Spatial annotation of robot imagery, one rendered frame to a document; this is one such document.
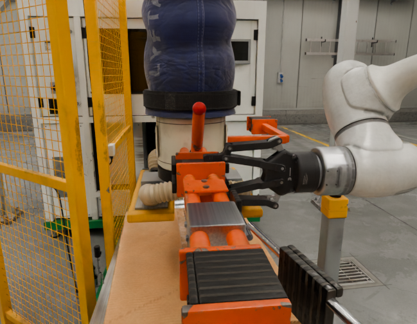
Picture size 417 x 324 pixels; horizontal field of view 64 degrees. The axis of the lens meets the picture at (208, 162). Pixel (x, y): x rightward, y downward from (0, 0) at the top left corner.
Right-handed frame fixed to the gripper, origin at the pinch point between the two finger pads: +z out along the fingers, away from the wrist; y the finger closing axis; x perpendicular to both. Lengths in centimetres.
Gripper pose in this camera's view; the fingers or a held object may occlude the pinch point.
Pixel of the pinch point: (201, 175)
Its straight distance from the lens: 59.1
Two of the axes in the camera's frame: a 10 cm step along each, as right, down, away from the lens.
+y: 0.0, 9.7, 2.5
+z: -9.9, 0.3, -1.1
